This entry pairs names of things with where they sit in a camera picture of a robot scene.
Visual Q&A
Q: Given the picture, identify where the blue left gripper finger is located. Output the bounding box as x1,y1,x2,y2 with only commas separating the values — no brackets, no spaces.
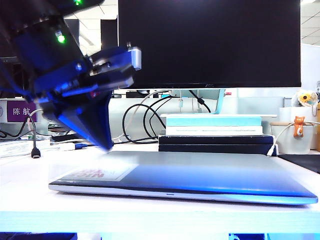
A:
82,91,114,149
56,111,111,152

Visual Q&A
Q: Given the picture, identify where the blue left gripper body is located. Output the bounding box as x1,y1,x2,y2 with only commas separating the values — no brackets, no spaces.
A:
32,46,135,120

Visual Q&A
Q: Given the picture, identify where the gray Dell laptop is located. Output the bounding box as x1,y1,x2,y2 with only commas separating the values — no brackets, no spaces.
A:
47,150,319,206

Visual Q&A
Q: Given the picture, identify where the white adapter with blue connector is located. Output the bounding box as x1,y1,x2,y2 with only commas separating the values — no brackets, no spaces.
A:
49,141,101,152

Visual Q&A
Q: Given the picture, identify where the flat black pouch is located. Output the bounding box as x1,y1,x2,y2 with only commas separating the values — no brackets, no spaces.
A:
51,133,82,143

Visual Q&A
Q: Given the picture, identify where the narrow black monitor panel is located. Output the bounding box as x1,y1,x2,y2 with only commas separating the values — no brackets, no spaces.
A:
100,18,119,51

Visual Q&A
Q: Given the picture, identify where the stack of printed papers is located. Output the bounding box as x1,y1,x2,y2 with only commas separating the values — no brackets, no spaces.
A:
0,139,51,159

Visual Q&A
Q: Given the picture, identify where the purple name plate sign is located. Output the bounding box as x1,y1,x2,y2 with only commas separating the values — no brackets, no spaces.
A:
0,98,43,136

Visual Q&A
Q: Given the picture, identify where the teal book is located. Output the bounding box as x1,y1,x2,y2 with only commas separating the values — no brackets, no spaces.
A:
165,116,263,127

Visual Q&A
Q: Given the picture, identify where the white book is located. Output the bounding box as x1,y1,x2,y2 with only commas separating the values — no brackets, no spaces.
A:
165,125,264,136

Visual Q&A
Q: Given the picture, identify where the pale teal monitor stand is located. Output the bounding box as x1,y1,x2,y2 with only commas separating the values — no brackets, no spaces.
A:
159,88,278,118

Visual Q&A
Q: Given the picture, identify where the large black AOC monitor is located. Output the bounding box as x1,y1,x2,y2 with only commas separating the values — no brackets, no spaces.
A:
117,0,302,89

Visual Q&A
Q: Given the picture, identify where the white paper roll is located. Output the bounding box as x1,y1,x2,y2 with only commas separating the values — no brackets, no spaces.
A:
278,106,317,124

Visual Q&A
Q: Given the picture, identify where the white ceramic mug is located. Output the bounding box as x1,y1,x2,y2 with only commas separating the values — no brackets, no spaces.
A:
270,121,316,155

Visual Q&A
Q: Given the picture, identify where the orange cat figurine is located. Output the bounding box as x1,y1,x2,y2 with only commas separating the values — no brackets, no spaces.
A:
291,115,305,138

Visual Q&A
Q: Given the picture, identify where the sunflower plush toy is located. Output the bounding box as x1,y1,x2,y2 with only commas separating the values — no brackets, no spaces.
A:
291,90,318,108

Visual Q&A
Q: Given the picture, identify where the black mouse pad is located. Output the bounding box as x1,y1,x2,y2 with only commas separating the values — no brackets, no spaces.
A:
277,154,320,175

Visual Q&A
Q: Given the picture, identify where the yellow bottle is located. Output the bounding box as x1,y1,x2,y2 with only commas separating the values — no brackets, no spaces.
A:
315,99,320,150

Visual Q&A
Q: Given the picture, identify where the black looped power cable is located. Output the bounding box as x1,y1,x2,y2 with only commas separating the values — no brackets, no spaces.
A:
121,96,176,145

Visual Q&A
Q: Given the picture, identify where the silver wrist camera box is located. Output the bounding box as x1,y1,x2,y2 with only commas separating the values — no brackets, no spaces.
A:
126,42,143,71

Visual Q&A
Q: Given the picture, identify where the white braided cable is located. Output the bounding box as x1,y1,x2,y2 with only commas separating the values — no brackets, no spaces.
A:
27,108,44,131

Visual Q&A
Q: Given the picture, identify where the black HDMI cable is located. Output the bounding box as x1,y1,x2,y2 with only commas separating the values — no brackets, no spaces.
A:
26,117,42,160

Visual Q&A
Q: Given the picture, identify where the short black monitor cable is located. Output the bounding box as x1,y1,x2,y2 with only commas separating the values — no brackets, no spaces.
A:
188,89,213,114

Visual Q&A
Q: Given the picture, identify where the white charging cable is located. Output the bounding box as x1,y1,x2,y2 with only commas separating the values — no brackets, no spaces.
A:
266,121,316,158

